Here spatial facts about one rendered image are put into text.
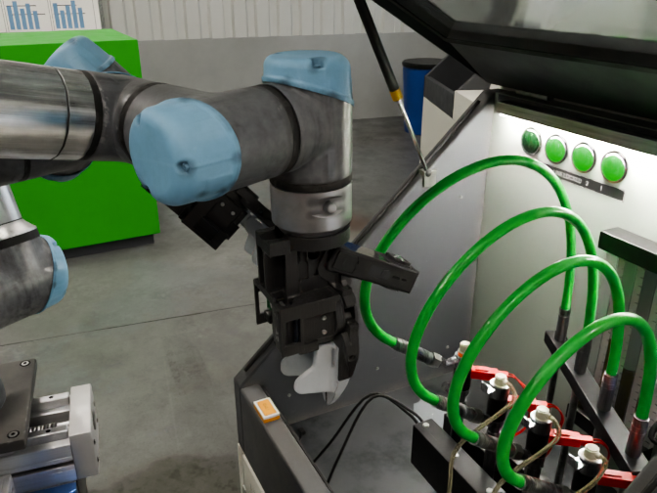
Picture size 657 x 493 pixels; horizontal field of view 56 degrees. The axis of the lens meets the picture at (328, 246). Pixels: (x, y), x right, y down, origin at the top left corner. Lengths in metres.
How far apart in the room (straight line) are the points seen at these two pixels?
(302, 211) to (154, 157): 0.15
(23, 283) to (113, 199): 3.09
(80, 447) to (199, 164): 0.74
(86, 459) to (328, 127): 0.76
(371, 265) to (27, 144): 0.31
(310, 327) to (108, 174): 3.54
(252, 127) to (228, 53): 6.82
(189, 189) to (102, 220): 3.72
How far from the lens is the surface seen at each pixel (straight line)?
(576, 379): 1.02
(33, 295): 1.07
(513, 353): 1.34
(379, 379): 1.35
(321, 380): 0.65
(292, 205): 0.54
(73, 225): 4.15
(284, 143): 0.49
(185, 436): 2.60
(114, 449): 2.62
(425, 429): 1.06
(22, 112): 0.52
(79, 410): 1.14
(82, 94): 0.54
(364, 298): 0.81
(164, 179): 0.46
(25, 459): 1.12
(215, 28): 7.26
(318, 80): 0.51
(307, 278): 0.59
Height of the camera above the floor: 1.66
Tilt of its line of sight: 24 degrees down
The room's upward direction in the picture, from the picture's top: straight up
